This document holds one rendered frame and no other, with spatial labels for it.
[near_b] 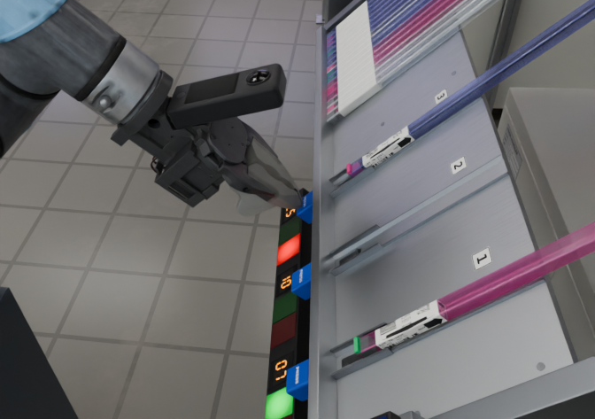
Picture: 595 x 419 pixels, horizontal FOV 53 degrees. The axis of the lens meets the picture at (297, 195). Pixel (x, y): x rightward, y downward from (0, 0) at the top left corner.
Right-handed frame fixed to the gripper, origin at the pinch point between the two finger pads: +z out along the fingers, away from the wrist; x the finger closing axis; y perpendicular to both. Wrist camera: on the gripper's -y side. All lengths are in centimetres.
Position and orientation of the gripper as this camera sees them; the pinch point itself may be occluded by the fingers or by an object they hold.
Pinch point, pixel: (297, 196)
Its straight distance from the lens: 67.2
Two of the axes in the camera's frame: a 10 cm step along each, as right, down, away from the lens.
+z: 7.0, 5.4, 4.7
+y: -7.1, 5.0, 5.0
